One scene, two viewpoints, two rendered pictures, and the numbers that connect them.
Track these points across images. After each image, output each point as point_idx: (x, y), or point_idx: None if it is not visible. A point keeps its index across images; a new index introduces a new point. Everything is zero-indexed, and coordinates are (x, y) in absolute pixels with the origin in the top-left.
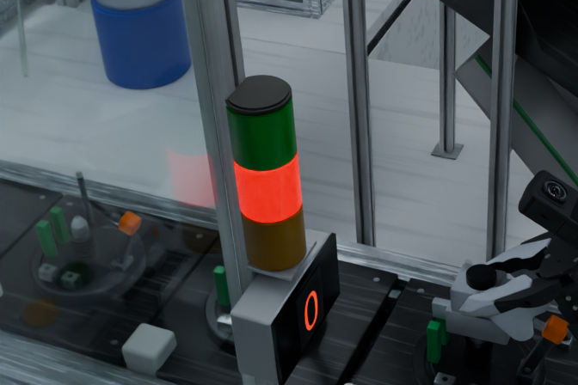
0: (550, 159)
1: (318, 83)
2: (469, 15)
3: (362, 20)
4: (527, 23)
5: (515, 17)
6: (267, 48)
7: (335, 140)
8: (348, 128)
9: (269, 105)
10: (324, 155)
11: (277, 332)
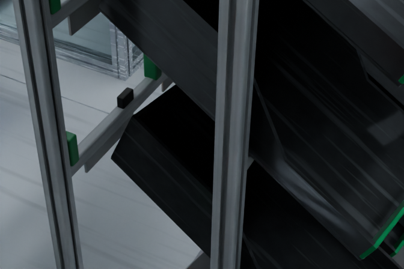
0: None
1: (107, 157)
2: (191, 235)
3: (71, 216)
4: (254, 266)
5: (237, 263)
6: (70, 108)
7: (106, 229)
8: (122, 216)
9: None
10: (91, 247)
11: None
